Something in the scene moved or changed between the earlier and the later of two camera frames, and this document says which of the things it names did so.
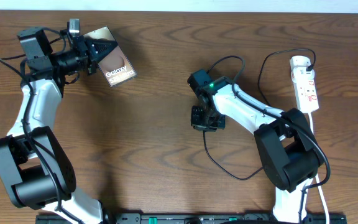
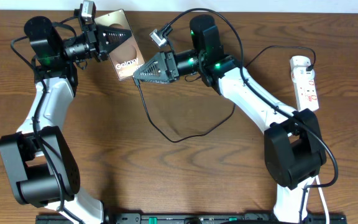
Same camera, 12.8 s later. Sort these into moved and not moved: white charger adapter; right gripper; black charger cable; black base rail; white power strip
Moved: black charger cable; right gripper
Not moved: white power strip; white charger adapter; black base rail
